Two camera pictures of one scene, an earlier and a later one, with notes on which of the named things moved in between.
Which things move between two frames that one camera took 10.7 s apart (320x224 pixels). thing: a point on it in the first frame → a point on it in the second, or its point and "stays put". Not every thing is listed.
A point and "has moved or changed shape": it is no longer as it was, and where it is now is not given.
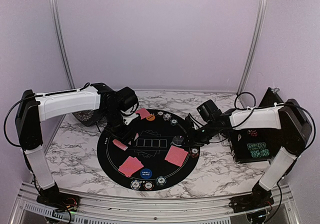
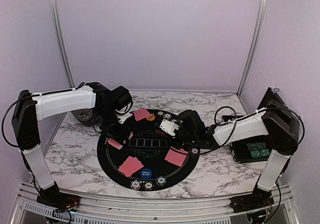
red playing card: [143, 113] stays put
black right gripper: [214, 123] → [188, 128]
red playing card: [130, 165] stays put
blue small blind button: [146, 173] stays put
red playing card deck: [118, 143] has moved or changed shape
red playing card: [144, 113] stays put
